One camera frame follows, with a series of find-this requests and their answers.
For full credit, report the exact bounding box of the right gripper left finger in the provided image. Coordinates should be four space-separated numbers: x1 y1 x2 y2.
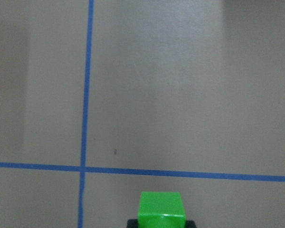
126 219 138 228

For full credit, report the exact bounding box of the green toy block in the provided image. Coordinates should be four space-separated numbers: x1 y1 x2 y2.
137 191 186 228

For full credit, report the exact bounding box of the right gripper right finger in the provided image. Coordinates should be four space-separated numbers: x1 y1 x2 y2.
185 220 196 228

